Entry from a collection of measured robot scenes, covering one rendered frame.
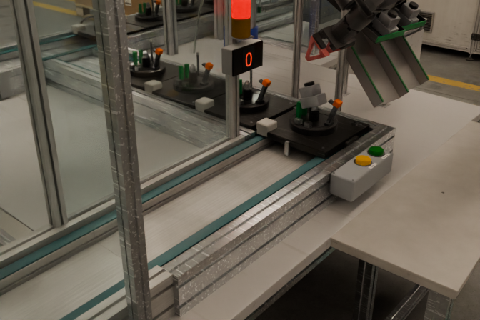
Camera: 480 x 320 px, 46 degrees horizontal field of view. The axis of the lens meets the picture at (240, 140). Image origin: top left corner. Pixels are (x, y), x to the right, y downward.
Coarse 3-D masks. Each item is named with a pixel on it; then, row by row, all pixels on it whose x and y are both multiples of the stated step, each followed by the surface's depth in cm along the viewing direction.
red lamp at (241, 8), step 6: (234, 0) 142; (240, 0) 141; (246, 0) 142; (234, 6) 142; (240, 6) 142; (246, 6) 142; (234, 12) 143; (240, 12) 142; (246, 12) 143; (234, 18) 144; (240, 18) 143; (246, 18) 144
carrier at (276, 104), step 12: (240, 84) 182; (240, 96) 182; (252, 96) 182; (264, 96) 182; (276, 96) 187; (240, 108) 175; (252, 108) 175; (264, 108) 177; (276, 108) 179; (288, 108) 179; (240, 120) 170; (252, 120) 170
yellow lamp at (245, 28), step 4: (232, 20) 145; (236, 20) 144; (240, 20) 143; (244, 20) 143; (248, 20) 144; (232, 24) 145; (236, 24) 144; (240, 24) 144; (244, 24) 144; (248, 24) 145; (232, 28) 146; (236, 28) 144; (240, 28) 144; (244, 28) 144; (248, 28) 145; (232, 32) 146; (236, 32) 145; (240, 32) 145; (244, 32) 145; (248, 32) 146; (232, 36) 147; (236, 36) 145; (240, 36) 145; (244, 36) 145; (248, 36) 146
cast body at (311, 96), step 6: (306, 84) 161; (312, 84) 161; (318, 84) 162; (300, 90) 163; (306, 90) 161; (312, 90) 160; (318, 90) 162; (306, 96) 162; (312, 96) 160; (318, 96) 160; (324, 96) 162; (306, 102) 162; (312, 102) 161; (318, 102) 160; (324, 102) 162
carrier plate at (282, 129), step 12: (276, 120) 170; (288, 120) 170; (348, 120) 170; (276, 132) 163; (288, 132) 163; (336, 132) 163; (348, 132) 163; (360, 132) 164; (300, 144) 156; (312, 144) 156; (324, 144) 156; (336, 144) 156; (324, 156) 152
